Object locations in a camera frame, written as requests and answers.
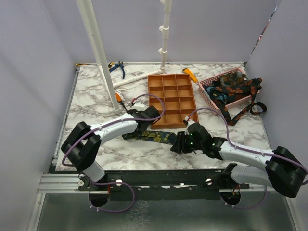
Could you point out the pink perforated plastic basket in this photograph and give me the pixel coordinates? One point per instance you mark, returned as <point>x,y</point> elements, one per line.
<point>211,81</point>

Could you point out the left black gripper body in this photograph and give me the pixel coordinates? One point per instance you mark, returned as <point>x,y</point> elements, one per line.
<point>145,130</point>

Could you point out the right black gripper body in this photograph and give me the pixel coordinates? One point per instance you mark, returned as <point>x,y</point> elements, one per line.
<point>190,145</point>

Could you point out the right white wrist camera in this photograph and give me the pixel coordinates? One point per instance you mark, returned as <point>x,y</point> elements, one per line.
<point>187,121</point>

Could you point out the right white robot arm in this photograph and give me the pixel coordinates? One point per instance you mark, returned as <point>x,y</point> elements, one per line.
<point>276,168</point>

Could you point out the wooden compartment tray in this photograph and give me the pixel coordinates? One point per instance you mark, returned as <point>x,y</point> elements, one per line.
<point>174,93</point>

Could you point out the dark paisley tie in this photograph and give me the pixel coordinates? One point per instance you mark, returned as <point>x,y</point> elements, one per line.
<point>232,79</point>

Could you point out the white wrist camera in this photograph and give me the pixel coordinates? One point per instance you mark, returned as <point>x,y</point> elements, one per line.
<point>187,121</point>
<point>137,105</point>

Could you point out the yellow utility knife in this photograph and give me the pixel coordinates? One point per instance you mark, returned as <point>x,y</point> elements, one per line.
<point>191,75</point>

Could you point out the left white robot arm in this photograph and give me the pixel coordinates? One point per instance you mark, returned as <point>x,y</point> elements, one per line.
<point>82,144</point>

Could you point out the navy yellow floral tie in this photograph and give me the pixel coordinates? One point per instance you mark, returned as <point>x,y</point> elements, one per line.
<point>154,136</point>

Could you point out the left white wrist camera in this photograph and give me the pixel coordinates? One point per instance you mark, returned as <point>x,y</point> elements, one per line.
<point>137,105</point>

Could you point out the yellow handled cutter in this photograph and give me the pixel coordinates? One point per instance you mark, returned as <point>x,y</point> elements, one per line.
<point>110,65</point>

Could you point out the blue floral tie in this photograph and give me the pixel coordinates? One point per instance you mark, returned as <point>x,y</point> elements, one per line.
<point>216,95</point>

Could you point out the black orange floral tie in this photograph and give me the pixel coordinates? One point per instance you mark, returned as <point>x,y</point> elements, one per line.
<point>250,89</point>

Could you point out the orange handled screwdriver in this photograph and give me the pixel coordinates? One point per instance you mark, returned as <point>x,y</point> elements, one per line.
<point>120,101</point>

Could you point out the black metal base rail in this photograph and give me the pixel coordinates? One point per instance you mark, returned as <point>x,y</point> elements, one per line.
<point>125,185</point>

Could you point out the white pvc pipe frame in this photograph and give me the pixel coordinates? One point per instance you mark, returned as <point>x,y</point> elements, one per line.
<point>89,20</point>

